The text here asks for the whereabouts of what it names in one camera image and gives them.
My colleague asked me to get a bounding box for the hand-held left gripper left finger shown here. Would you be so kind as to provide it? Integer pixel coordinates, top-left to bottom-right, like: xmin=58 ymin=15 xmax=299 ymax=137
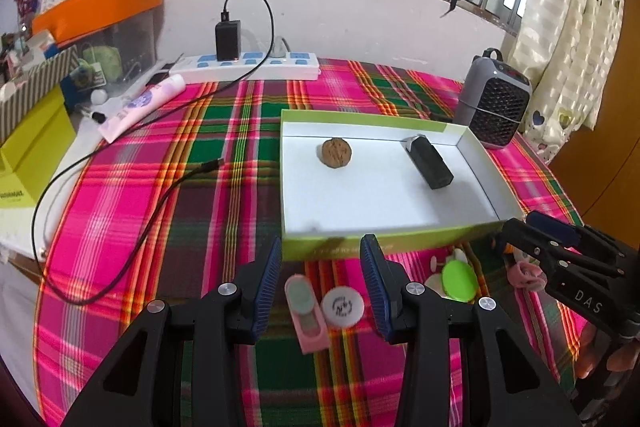
xmin=60 ymin=236 xmax=284 ymax=427

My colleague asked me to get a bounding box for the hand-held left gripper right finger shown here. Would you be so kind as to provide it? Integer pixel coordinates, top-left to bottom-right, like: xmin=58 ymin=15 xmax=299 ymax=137
xmin=359 ymin=234 xmax=583 ymax=427

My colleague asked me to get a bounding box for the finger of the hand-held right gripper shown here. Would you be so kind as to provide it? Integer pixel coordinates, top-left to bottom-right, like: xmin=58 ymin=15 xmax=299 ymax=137
xmin=492 ymin=218 xmax=624 ymax=281
xmin=525 ymin=210 xmax=634 ymax=266

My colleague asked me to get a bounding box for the white round cap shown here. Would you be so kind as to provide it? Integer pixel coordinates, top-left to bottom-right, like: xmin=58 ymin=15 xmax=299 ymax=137
xmin=321 ymin=285 xmax=364 ymax=329

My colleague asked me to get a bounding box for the green round toy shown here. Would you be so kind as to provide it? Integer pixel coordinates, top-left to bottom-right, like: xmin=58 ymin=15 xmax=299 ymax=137
xmin=425 ymin=259 xmax=479 ymax=304

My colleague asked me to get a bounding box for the white box with green sides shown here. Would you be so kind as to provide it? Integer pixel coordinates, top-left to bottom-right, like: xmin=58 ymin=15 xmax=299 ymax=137
xmin=279 ymin=108 xmax=524 ymax=262

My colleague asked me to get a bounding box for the person's right hand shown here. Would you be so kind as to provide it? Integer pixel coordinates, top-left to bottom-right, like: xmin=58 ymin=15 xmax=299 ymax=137
xmin=572 ymin=322 xmax=640 ymax=380

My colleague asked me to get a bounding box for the plaid tablecloth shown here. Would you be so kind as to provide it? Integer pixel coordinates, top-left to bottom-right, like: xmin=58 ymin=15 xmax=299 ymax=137
xmin=32 ymin=57 xmax=588 ymax=427

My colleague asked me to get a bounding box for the black rectangular device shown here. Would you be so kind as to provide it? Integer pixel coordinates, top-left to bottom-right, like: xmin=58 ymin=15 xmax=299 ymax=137
xmin=402 ymin=134 xmax=454 ymax=191

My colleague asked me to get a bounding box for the grey fan heater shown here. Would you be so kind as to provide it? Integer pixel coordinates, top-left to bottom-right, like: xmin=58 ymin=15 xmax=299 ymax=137
xmin=456 ymin=48 xmax=532 ymax=150

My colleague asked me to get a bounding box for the brown walnut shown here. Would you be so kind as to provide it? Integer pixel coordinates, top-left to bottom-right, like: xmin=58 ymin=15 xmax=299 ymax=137
xmin=316 ymin=137 xmax=354 ymax=168

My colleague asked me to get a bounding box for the cream patterned curtain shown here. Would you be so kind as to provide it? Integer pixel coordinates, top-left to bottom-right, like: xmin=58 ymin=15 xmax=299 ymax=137
xmin=505 ymin=0 xmax=628 ymax=165

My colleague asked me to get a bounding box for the pink and white tube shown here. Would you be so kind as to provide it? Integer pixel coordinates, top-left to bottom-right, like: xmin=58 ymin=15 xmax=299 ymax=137
xmin=97 ymin=74 xmax=187 ymax=142

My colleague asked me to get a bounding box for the white power strip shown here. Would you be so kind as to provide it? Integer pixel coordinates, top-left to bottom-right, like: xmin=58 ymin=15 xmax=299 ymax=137
xmin=169 ymin=52 xmax=321 ymax=84

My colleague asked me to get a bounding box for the black charger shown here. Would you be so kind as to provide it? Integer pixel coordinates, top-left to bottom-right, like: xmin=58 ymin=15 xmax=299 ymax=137
xmin=215 ymin=20 xmax=242 ymax=62

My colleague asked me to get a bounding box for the yellow-green cardboard box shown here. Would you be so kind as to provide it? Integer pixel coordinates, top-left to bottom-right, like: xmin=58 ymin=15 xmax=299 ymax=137
xmin=0 ymin=84 xmax=78 ymax=253

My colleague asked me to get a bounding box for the small blue box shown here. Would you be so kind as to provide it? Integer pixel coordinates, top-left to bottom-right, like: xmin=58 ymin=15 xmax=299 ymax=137
xmin=62 ymin=59 xmax=107 ymax=108

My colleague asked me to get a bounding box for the green plush toy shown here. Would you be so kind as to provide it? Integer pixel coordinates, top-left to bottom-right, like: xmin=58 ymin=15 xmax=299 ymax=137
xmin=82 ymin=46 xmax=122 ymax=80

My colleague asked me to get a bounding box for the striped cardboard box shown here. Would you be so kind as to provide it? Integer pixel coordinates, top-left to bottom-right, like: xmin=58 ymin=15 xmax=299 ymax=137
xmin=0 ymin=44 xmax=81 ymax=145

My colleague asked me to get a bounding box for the clear storage box orange lid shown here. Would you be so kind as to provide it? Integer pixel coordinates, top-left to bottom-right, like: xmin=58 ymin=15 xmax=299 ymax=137
xmin=31 ymin=0 xmax=166 ymax=80

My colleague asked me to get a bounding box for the black charging cable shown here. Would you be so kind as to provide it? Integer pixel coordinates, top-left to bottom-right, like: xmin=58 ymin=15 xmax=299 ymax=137
xmin=31 ymin=0 xmax=276 ymax=306

